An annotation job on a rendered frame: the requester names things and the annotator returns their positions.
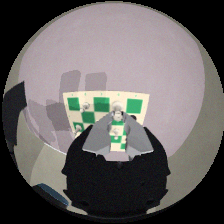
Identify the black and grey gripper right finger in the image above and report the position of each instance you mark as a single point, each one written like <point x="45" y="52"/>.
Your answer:
<point x="140" y="141"/>

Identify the green and cream chessboard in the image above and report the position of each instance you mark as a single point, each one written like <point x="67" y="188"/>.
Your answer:
<point x="100" y="102"/>

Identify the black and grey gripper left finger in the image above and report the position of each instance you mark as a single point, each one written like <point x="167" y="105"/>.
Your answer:
<point x="94" y="140"/>

